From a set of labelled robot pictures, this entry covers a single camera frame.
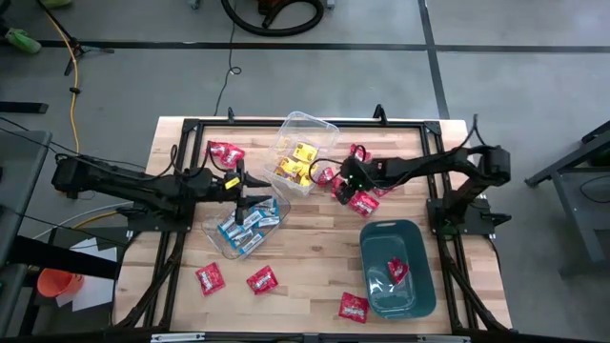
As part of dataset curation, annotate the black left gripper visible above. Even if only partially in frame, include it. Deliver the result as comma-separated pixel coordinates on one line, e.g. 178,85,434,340
193,158,275,227

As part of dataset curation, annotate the black vacuum hose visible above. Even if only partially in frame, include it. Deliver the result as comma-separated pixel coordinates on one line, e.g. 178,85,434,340
219,0,326,38

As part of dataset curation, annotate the orange bucket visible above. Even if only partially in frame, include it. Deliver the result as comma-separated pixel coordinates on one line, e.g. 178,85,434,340
36,267,86,299

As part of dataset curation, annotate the black aluminium table frame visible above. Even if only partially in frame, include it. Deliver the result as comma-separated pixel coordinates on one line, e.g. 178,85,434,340
113,116,514,334

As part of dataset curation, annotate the teal plastic bin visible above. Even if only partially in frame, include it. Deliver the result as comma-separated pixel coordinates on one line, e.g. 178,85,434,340
358,218,437,321

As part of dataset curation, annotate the thin black floor cable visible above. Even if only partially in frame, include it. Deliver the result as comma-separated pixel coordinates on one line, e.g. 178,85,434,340
213,0,243,117

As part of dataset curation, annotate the black tripod stand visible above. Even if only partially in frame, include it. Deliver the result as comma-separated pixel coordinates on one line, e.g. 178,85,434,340
32,0,116,77

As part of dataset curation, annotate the silver metal bracket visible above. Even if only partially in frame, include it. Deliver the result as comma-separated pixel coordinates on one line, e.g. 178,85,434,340
151,332,207,343
417,334,473,343

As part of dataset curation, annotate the black metal table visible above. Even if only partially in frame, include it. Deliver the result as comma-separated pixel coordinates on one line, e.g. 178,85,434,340
523,118,610,277

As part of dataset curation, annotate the white paper sheet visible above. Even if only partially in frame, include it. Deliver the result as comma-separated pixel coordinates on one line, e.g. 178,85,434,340
55,236,119,313

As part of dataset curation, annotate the yellow cable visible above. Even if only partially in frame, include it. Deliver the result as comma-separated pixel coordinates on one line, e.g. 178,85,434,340
46,12,83,150

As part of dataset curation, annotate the white cable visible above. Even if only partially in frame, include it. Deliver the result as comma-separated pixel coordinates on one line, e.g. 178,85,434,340
31,200,135,241

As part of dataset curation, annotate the clear plastic bin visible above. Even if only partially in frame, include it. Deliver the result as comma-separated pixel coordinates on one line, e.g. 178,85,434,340
264,111,341,197
200,189,292,261

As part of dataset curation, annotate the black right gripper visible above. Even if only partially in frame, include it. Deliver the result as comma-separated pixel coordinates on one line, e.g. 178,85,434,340
336,157,385,205

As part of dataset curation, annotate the grey side table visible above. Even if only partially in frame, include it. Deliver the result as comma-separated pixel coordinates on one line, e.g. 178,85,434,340
0,129,53,268

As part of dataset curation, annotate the black flat bar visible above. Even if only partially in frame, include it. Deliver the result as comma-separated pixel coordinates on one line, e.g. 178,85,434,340
0,100,50,115

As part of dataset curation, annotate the black metal beam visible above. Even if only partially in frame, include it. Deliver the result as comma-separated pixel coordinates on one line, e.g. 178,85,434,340
7,234,121,281

